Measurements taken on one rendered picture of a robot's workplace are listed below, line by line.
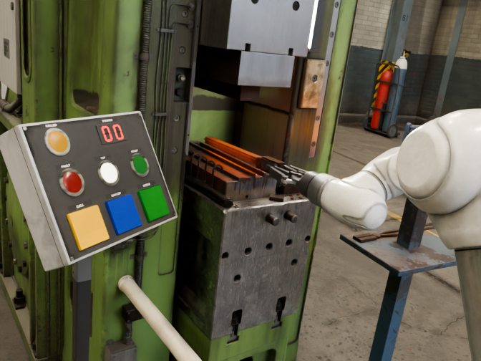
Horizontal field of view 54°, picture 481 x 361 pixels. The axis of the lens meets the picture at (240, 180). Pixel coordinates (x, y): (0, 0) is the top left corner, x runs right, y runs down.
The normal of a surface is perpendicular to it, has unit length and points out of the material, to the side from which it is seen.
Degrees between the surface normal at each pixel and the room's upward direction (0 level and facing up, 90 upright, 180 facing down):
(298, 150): 90
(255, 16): 90
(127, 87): 90
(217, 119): 90
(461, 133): 42
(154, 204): 60
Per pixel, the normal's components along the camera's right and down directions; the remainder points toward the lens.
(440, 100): -0.88, 0.04
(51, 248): -0.49, 0.20
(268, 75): 0.57, 0.31
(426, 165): -0.94, -0.11
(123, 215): 0.81, -0.26
